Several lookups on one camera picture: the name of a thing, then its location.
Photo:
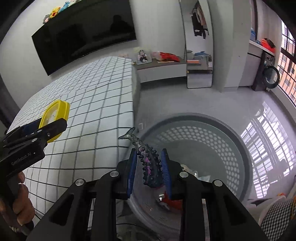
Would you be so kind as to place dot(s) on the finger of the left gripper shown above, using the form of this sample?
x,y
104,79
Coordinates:
x,y
30,127
51,131

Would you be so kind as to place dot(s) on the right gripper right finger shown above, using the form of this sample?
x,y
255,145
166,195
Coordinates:
x,y
166,162

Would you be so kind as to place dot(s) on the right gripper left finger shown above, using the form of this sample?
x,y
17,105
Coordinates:
x,y
131,165

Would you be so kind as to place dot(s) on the dark spiky purple toy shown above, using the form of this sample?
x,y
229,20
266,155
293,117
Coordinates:
x,y
151,164

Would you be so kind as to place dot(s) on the yellow plastic container frame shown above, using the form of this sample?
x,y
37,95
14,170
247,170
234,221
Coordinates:
x,y
56,110

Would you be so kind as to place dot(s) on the person's left hand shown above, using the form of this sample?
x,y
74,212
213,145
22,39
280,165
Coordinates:
x,y
22,205

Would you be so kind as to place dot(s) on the grey perforated laundry basket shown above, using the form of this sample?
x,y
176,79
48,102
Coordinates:
x,y
202,143

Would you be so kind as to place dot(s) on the red crinkled wrapper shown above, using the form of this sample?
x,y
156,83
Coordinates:
x,y
169,204

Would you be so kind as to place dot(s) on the low white tv cabinet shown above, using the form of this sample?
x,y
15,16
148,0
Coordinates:
x,y
156,70

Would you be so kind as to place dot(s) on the red plastic bag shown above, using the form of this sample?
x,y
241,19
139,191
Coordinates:
x,y
165,57

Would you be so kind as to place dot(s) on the row of plush toys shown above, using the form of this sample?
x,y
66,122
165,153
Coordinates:
x,y
59,9

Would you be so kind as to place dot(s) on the checkered black white cushion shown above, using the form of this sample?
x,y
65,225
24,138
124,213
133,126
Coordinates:
x,y
278,218

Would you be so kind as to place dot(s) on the front loading washing machine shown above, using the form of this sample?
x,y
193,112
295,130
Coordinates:
x,y
267,76

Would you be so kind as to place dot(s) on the standing floor mirror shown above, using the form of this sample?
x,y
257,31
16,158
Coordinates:
x,y
199,44

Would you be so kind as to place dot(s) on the window security grille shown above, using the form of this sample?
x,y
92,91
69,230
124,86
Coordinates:
x,y
286,63

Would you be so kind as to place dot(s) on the orange basin on counter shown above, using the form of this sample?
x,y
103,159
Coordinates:
x,y
268,44

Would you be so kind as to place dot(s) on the cartoon girl picture frame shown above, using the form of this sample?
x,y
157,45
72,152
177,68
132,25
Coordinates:
x,y
142,56

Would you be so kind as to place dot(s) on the black wall television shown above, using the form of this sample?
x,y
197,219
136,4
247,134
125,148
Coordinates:
x,y
81,29

